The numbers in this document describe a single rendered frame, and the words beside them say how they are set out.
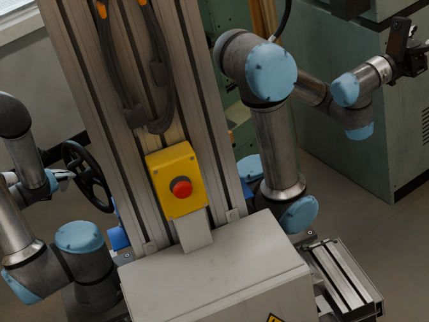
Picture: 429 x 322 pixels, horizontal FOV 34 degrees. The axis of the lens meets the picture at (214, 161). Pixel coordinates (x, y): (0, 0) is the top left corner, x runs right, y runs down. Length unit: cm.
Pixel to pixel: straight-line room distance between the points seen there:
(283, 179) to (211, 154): 41
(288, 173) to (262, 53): 34
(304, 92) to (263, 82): 33
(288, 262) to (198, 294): 18
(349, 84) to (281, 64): 28
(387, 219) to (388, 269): 29
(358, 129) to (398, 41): 24
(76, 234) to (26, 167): 25
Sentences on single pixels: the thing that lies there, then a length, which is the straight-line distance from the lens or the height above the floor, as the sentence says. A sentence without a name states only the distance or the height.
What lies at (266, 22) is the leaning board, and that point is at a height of 38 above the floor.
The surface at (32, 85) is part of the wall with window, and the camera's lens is 383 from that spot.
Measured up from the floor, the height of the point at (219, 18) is 119.
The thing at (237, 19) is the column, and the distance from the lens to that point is 249.
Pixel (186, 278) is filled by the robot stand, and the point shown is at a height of 123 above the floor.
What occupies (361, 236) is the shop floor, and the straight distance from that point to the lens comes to 312.
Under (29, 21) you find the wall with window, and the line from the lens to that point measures 365.
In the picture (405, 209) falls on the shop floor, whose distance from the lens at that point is 323.
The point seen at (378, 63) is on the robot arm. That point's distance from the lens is 183.
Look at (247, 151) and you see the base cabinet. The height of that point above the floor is 68.
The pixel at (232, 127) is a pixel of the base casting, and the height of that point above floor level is 80.
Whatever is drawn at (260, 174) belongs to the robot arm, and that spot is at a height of 105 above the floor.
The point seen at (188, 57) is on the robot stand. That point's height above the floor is 162.
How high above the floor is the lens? 222
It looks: 37 degrees down
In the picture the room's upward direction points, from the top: 15 degrees counter-clockwise
